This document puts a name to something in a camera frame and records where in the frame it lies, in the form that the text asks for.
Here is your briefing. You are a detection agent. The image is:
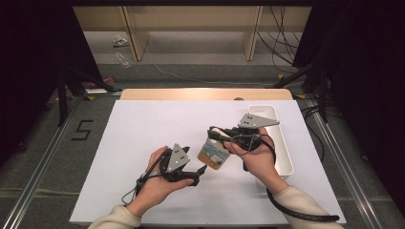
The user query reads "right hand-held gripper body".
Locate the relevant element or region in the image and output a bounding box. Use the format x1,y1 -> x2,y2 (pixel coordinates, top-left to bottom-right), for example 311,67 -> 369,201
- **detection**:
224,113 -> 281,151

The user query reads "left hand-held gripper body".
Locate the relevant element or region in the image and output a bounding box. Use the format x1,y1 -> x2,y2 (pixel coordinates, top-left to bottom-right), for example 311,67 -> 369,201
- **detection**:
159,143 -> 200,187

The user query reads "white plastic bin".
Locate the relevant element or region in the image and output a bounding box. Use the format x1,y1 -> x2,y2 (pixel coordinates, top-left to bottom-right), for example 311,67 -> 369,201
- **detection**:
247,104 -> 294,178

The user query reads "person's left hand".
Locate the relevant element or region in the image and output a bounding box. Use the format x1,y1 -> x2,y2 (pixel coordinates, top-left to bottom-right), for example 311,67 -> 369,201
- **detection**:
127,145 -> 195,219

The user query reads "person's right hand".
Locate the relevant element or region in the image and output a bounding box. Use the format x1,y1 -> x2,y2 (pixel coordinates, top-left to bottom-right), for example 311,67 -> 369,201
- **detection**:
224,128 -> 289,196

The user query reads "white table mat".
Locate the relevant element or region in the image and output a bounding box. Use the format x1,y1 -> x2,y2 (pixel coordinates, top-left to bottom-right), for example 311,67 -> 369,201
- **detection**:
69,99 -> 347,227

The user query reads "black metal stand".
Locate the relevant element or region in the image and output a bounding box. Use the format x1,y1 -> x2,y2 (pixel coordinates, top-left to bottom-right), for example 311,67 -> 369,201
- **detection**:
272,60 -> 329,123
56,65 -> 123,128

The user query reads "pink packet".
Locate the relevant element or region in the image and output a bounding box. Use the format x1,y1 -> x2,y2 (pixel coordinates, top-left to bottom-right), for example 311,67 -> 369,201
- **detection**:
88,75 -> 116,90

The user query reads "clear plastic bottle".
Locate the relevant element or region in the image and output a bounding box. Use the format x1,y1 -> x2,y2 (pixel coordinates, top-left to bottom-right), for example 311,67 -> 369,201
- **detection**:
115,52 -> 132,70

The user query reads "light wooden shelf unit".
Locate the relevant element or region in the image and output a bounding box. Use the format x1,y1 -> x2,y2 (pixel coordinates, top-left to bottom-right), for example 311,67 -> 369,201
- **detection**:
72,5 -> 313,62

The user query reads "black curtain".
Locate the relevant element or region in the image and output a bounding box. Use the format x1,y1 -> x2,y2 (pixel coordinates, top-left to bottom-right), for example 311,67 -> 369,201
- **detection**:
0,0 -> 104,166
292,0 -> 405,208

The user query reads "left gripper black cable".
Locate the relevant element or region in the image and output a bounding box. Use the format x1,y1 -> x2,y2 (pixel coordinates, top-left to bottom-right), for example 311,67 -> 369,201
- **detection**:
121,152 -> 170,206

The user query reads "thin black floor cable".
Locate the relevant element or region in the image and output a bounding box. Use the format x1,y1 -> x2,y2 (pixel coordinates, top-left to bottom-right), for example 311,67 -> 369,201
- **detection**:
300,106 -> 326,156

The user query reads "black hanging cable bundle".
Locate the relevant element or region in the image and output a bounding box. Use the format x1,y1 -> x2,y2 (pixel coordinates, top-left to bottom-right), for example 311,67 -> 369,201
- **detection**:
257,5 -> 302,74

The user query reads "metal floor rail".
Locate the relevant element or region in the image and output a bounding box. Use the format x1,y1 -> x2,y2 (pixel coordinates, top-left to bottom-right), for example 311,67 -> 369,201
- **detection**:
1,94 -> 84,229
305,98 -> 383,229

